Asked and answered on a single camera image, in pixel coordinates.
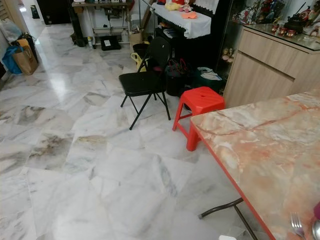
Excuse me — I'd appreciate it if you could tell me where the black bag with red trim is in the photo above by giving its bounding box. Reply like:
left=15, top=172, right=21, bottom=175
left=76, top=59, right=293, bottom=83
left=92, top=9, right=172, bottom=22
left=165, top=58, right=192, bottom=97

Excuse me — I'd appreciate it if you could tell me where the light wood cabinet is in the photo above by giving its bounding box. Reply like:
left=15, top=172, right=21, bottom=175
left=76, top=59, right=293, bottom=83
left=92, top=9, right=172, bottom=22
left=222, top=25, right=320, bottom=109

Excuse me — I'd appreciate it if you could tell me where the orange cloth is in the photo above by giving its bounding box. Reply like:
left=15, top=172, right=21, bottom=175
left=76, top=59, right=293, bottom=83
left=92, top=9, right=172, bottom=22
left=181, top=11, right=199, bottom=20

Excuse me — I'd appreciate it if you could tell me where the black table leg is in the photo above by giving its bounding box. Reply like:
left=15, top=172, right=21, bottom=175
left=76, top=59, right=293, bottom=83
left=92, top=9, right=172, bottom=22
left=198, top=197, right=260, bottom=240

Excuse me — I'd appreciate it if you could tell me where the white plastic bag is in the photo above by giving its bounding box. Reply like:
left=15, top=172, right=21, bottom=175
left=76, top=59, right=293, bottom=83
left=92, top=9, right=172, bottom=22
left=0, top=19, right=23, bottom=43

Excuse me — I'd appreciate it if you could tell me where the white lace piano cloth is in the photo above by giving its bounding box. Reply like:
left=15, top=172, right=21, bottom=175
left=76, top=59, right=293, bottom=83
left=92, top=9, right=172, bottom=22
left=152, top=4, right=212, bottom=40

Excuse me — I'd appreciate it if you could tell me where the dark green bag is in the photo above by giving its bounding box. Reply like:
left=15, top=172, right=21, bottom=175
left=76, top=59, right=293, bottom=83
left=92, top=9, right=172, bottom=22
left=191, top=66, right=225, bottom=93

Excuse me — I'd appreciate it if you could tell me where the silver fork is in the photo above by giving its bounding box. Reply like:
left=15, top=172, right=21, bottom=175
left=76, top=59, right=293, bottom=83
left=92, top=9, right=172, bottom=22
left=289, top=212, right=306, bottom=239

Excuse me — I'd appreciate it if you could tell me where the red plastic stool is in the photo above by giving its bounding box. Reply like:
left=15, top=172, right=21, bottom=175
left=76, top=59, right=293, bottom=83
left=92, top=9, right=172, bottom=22
left=172, top=86, right=226, bottom=152

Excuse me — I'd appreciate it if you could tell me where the silver spoon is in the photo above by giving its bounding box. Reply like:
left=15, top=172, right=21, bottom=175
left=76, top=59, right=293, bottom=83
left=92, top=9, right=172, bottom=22
left=311, top=219, right=320, bottom=240

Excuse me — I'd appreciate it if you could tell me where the marble pattern folding table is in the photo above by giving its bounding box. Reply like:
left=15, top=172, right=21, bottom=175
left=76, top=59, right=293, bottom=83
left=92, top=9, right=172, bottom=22
left=189, top=89, right=320, bottom=240

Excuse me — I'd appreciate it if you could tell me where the black upright piano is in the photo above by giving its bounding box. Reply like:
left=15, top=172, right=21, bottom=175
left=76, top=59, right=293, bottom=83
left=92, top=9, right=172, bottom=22
left=154, top=0, right=237, bottom=76

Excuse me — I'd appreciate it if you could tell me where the brown paper bag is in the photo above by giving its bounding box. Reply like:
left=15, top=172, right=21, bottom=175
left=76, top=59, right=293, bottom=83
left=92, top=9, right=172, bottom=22
left=12, top=39, right=39, bottom=76

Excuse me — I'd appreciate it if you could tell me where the black folding chair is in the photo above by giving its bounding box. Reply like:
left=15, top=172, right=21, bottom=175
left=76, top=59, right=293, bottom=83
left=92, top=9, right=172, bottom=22
left=119, top=36, right=173, bottom=131

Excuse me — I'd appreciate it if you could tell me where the yellow plastic bag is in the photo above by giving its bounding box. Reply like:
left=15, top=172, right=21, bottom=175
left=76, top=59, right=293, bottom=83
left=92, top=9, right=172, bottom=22
left=130, top=52, right=146, bottom=72

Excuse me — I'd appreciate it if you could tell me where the blue bag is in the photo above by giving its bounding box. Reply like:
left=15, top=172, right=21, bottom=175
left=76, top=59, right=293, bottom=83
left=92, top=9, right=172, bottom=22
left=1, top=45, right=23, bottom=76

